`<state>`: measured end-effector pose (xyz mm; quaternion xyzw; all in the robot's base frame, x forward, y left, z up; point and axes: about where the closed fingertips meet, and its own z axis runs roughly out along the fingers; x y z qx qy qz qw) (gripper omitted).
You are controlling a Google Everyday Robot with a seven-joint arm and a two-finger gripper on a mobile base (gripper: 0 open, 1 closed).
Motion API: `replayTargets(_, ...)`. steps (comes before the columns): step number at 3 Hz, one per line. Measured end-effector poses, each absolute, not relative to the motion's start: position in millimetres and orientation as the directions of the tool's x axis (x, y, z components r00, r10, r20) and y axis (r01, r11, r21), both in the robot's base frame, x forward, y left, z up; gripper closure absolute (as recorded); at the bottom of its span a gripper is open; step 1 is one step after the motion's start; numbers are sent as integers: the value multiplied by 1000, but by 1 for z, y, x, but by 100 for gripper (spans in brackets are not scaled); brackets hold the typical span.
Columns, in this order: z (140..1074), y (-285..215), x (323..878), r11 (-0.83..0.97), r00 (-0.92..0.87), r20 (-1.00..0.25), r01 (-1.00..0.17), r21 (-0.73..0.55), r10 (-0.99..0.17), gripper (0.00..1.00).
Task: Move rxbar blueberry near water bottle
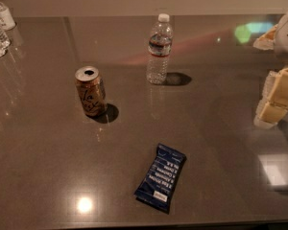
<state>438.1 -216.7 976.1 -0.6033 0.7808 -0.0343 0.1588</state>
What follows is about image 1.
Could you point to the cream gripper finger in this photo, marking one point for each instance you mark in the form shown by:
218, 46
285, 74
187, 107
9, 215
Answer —
273, 105
266, 41

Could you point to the blue rxbar blueberry wrapper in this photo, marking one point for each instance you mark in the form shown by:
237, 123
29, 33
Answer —
159, 183

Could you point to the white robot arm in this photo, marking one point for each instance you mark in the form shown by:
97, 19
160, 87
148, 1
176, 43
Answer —
281, 40

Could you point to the clear plastic water bottle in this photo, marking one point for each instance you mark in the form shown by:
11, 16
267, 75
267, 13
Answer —
159, 49

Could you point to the white labelled bottle background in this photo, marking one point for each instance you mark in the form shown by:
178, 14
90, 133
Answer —
6, 19

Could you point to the orange La Croix can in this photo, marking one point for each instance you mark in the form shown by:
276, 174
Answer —
91, 91

